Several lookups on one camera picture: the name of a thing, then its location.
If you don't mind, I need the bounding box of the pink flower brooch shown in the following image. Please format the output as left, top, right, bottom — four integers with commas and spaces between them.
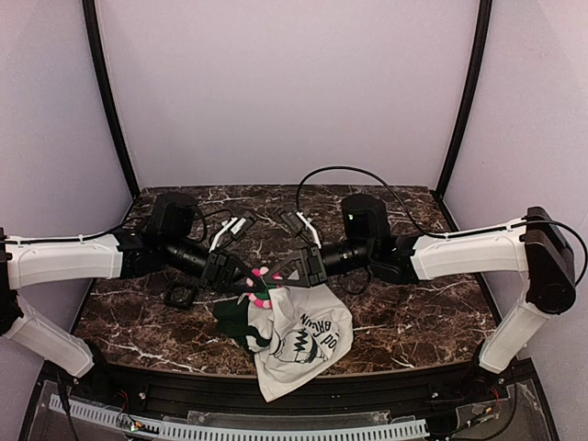
241, 266, 283, 310

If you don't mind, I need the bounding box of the white and green garment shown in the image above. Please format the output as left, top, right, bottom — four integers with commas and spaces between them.
213, 285, 354, 402

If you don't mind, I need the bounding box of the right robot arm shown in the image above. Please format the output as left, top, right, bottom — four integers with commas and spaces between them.
263, 194, 579, 374

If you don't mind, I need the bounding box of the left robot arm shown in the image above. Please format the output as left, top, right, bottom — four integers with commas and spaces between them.
1, 192, 266, 379

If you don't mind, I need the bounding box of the black square box left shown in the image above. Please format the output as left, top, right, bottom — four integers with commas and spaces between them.
164, 283, 198, 310

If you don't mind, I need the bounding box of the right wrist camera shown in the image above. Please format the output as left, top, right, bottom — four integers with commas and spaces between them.
279, 211, 322, 248

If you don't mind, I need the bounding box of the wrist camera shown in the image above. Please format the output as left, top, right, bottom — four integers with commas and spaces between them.
209, 211, 256, 252
279, 211, 322, 248

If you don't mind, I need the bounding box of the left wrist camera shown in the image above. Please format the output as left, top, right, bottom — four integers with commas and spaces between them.
209, 211, 256, 252

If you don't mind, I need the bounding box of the left camera black cable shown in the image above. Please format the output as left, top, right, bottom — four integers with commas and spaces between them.
187, 209, 233, 244

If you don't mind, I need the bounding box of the camera black cable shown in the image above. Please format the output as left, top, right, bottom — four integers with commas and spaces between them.
187, 209, 233, 244
296, 165, 451, 240

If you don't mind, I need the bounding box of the right camera black cable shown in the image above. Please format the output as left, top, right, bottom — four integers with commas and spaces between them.
296, 165, 451, 240

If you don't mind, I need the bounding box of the white slotted cable duct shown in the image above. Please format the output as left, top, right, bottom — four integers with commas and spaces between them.
70, 400, 430, 441

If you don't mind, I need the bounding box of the black aluminium front rail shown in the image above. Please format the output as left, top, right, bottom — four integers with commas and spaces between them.
73, 363, 505, 416

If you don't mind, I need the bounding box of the right black frame post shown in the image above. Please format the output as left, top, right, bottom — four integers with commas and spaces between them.
435, 0, 493, 200

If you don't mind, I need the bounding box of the black frame post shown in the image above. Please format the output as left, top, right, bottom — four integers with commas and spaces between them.
435, 0, 493, 200
81, 0, 141, 200

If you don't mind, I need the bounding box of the left black frame post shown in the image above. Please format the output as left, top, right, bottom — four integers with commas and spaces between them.
81, 0, 141, 200

